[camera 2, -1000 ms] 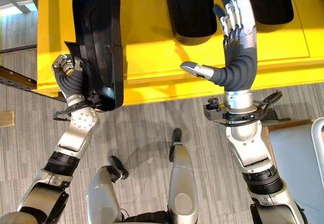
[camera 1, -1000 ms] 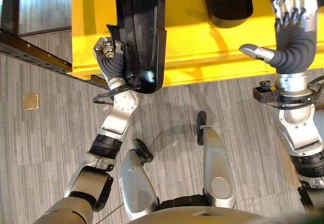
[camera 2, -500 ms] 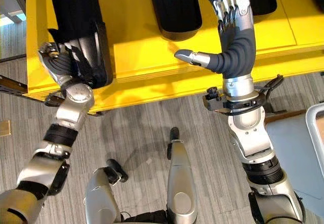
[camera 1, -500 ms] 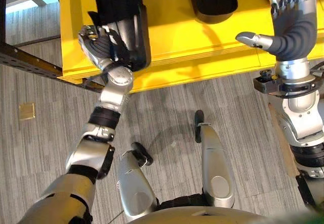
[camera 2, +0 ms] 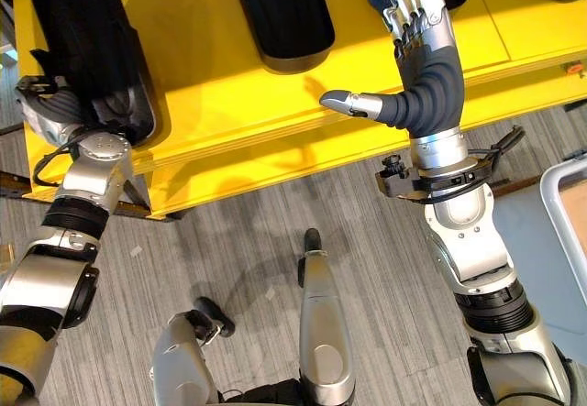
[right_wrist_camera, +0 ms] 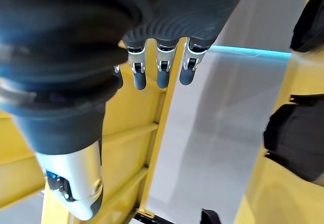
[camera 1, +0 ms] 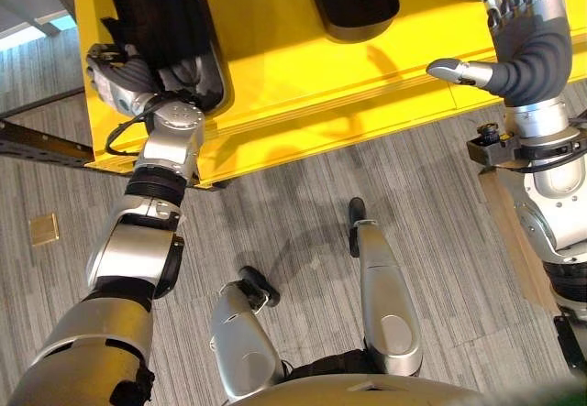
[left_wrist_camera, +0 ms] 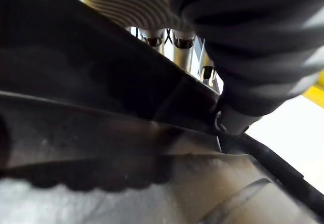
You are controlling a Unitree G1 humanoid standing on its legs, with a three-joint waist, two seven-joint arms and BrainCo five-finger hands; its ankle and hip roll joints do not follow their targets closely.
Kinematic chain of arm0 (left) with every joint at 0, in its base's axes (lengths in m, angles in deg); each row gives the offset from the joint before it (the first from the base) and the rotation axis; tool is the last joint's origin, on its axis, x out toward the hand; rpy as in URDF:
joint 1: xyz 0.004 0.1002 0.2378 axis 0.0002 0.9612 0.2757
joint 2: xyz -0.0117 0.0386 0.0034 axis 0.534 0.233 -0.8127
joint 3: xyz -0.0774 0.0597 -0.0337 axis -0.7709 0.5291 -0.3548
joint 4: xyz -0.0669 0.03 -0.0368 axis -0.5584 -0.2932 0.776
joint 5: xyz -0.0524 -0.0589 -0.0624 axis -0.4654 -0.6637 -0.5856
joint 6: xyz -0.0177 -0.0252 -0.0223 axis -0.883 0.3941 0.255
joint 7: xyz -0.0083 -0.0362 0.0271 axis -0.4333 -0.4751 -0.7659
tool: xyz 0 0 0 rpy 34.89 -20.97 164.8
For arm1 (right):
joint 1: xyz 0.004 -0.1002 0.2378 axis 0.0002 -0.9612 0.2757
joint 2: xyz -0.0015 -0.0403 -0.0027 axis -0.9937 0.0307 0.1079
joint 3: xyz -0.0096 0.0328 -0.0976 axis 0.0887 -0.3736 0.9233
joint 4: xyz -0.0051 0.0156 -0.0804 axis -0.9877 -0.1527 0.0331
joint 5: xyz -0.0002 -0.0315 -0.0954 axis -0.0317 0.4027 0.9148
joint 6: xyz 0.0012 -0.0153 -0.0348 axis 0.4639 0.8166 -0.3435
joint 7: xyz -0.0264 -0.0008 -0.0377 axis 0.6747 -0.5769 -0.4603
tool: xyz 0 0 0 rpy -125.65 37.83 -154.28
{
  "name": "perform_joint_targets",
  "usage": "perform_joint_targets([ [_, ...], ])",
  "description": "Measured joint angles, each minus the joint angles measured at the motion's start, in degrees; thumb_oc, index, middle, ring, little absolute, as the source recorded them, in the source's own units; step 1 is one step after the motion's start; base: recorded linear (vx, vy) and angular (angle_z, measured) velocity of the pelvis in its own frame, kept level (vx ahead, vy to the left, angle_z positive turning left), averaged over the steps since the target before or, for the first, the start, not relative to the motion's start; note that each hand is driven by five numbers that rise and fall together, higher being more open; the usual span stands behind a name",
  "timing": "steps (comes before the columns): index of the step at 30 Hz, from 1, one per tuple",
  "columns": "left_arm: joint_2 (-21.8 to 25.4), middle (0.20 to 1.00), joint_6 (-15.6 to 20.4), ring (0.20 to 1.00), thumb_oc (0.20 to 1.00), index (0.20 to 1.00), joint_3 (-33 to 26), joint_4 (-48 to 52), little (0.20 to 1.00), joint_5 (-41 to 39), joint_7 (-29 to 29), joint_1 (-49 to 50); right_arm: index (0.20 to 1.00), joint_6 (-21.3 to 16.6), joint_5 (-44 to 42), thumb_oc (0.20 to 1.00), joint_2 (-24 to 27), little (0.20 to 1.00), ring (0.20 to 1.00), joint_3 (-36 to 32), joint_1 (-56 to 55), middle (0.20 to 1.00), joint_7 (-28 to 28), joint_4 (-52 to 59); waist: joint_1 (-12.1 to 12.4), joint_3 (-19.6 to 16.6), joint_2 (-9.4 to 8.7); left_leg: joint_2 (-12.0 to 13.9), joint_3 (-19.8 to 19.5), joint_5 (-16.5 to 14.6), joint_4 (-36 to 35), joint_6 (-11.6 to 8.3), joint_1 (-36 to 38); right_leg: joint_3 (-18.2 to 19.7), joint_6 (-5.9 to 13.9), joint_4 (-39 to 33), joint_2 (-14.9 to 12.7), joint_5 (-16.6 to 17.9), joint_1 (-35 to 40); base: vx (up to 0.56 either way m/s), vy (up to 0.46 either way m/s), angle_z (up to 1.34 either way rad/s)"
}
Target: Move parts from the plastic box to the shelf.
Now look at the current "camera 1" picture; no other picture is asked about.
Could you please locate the silver robot torso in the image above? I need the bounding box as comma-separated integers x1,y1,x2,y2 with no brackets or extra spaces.
227,349,587,406

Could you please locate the silver robot left leg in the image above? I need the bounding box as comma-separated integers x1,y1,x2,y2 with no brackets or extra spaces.
209,265,286,402

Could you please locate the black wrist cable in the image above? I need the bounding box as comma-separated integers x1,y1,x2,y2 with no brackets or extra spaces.
104,101,160,158

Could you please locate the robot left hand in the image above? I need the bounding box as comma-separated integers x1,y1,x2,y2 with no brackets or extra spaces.
85,42,205,119

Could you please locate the silver robot leg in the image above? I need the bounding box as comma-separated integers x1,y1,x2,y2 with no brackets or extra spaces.
347,196,424,378
209,265,286,402

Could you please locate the brass floor socket plate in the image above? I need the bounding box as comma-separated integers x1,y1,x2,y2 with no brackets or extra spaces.
28,213,61,247

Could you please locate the silver robot right leg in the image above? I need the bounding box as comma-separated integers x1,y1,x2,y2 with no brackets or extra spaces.
347,196,424,378

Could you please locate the black metal rack beam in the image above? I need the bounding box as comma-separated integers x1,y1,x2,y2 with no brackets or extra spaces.
0,119,95,170

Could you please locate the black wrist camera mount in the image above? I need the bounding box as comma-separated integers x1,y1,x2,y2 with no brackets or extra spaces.
466,121,522,170

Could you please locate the light wooden board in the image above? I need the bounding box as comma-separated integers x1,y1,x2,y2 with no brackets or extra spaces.
478,167,561,316

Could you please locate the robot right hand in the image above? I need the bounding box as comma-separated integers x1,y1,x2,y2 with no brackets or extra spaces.
426,0,573,140

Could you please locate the yellow shelf board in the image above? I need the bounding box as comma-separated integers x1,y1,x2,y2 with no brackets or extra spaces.
71,0,587,190

